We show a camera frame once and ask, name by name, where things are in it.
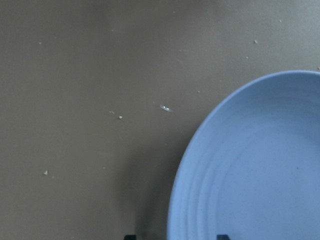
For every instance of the blue plate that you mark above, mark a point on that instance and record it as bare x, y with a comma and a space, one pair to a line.
252, 169

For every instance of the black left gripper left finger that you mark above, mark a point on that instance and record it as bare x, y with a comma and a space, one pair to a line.
130, 237

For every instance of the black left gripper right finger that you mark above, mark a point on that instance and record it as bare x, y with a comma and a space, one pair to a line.
222, 237

